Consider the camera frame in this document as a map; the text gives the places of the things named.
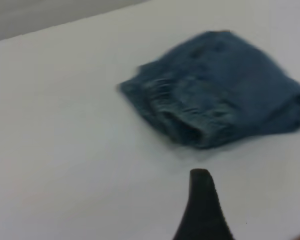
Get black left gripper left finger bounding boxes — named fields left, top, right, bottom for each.
left=172, top=168, right=235, bottom=240

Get blue denim shorts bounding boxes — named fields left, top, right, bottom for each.
left=116, top=29, right=300, bottom=151

